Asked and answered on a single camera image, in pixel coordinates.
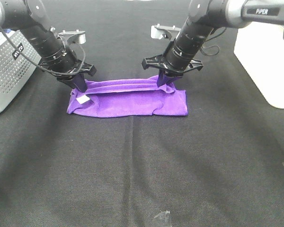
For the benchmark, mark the purple microfiber towel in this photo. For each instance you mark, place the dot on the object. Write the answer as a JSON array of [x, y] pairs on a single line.
[[126, 97]]

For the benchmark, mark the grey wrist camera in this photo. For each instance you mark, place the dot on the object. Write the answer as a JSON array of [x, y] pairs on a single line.
[[164, 32], [73, 37]]

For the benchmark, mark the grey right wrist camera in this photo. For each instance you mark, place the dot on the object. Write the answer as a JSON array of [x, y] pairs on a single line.
[[164, 32]]

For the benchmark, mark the clear tape piece bottom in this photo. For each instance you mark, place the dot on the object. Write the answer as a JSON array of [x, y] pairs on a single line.
[[162, 219]]

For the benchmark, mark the white plastic bin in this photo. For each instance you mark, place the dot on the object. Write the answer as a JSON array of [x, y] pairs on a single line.
[[259, 48]]

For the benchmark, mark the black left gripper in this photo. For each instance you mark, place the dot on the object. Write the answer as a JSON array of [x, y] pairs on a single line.
[[67, 68]]

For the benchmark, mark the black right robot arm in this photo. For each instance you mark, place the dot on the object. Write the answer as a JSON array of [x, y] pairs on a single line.
[[204, 18]]

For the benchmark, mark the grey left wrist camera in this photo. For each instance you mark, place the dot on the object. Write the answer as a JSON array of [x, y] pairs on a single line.
[[73, 37]]

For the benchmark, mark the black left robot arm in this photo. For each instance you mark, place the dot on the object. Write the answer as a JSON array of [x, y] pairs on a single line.
[[31, 19]]

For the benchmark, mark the grey perforated laundry basket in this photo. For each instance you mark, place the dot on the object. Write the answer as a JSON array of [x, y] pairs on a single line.
[[15, 70]]

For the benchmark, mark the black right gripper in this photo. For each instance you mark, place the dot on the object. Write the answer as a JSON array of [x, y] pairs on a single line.
[[172, 64]]

